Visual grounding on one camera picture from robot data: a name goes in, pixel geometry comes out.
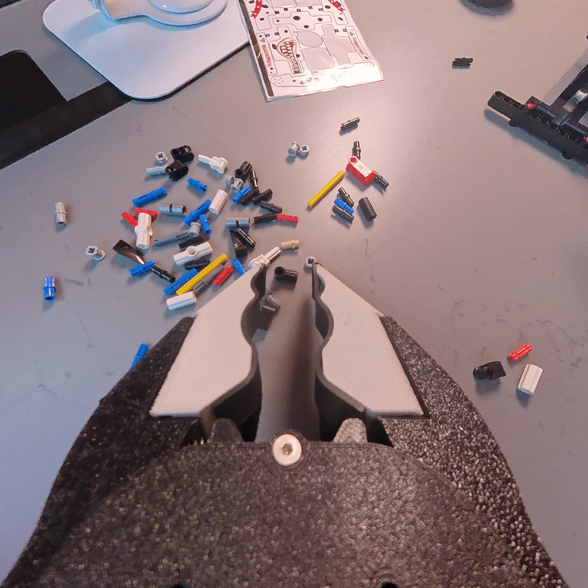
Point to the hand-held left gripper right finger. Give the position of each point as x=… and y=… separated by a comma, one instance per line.
x=372, y=367

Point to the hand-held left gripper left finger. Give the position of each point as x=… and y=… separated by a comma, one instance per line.
x=202, y=367

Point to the dark grey toy connector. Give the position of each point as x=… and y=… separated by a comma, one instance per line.
x=266, y=306

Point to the pile of small toy pieces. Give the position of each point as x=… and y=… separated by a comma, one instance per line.
x=193, y=254

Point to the black angled toy connector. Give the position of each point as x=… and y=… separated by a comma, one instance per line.
x=489, y=370

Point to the white toy axle connector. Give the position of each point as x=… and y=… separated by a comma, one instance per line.
x=266, y=258

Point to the red toy pin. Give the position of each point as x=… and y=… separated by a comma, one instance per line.
x=520, y=352

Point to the white toy sleeve piece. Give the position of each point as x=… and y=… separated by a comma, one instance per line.
x=530, y=379

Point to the white black toy truck model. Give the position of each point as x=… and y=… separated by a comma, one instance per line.
x=542, y=124

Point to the grey desk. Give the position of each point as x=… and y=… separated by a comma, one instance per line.
x=441, y=257

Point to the black desk pad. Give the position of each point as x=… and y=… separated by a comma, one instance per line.
x=23, y=92

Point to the blue toy pin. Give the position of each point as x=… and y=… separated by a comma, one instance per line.
x=49, y=288
x=140, y=354

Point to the light grey toy pin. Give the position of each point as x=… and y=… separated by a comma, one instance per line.
x=61, y=213

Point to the short black toy peg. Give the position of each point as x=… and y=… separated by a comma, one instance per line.
x=462, y=62

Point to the sticker sheet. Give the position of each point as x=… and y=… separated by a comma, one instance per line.
x=312, y=46

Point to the black toy tyre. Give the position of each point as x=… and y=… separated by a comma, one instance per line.
x=487, y=4

